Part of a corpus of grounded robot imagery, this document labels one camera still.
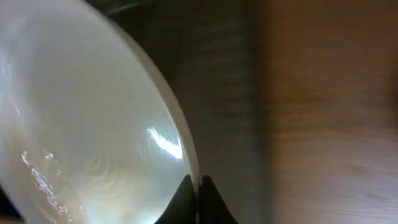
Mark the cream white plate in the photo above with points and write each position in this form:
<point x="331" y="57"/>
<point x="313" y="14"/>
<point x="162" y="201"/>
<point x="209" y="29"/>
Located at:
<point x="90" y="130"/>

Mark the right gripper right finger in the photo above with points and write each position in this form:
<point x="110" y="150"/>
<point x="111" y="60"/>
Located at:
<point x="213" y="209"/>

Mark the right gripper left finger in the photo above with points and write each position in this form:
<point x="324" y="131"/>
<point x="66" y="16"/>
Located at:
<point x="182" y="207"/>

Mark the brown large tray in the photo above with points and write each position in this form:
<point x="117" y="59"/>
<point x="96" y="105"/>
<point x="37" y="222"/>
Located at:
<point x="208" y="51"/>

